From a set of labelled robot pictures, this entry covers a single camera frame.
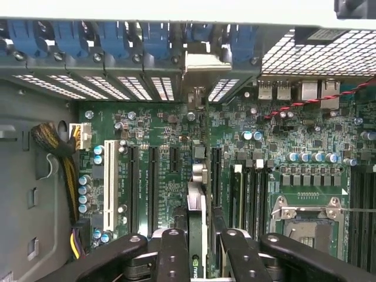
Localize white power connector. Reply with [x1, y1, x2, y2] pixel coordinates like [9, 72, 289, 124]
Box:
[69, 122, 93, 152]

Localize metal USB port block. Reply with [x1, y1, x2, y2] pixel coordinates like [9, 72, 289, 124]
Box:
[257, 80, 276, 101]
[276, 80, 293, 101]

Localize dark grey block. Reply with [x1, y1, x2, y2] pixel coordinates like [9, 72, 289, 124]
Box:
[334, 0, 376, 20]

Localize green motherboard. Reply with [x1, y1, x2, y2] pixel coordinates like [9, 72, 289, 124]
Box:
[76, 78, 376, 274]

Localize short black expansion slot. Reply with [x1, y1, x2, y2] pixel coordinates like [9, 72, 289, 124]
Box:
[170, 146, 181, 174]

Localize white expansion slot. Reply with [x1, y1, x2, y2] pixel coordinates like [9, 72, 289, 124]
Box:
[103, 139, 119, 233]

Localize installed RAM stick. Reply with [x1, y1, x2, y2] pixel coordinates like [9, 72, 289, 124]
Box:
[236, 171, 245, 231]

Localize metal round port block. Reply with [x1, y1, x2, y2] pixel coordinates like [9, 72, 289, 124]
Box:
[299, 80, 320, 102]

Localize metal network port block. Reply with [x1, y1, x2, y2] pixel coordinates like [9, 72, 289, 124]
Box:
[320, 79, 342, 110]

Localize thin metal locking lever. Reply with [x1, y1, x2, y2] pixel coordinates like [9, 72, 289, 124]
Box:
[340, 206, 376, 213]

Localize black connector coloured wires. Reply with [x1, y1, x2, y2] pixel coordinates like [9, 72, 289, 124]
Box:
[69, 218, 92, 260]

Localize open dark PC case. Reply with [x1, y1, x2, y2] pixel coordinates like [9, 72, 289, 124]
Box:
[0, 16, 376, 282]

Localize CPU socket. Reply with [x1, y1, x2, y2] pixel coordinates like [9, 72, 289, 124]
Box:
[269, 196, 351, 262]

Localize long black expansion slot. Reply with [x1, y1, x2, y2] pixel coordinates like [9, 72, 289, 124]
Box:
[147, 145, 160, 230]
[127, 145, 139, 236]
[211, 146, 223, 210]

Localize blue slot clip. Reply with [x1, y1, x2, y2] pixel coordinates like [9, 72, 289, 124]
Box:
[96, 21, 132, 59]
[6, 19, 49, 59]
[52, 20, 90, 59]
[228, 25, 258, 65]
[187, 23, 214, 44]
[140, 22, 173, 61]

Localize perforated metal slot cover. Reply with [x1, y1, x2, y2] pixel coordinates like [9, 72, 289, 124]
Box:
[207, 78, 241, 103]
[116, 76, 153, 101]
[11, 73, 88, 100]
[46, 75, 102, 100]
[150, 76, 176, 102]
[83, 75, 132, 101]

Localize black yellow sleeved cable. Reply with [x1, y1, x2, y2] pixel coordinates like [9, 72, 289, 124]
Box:
[31, 122, 82, 227]

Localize red black twisted wire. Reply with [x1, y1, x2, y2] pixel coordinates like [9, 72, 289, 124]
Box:
[263, 76, 376, 120]

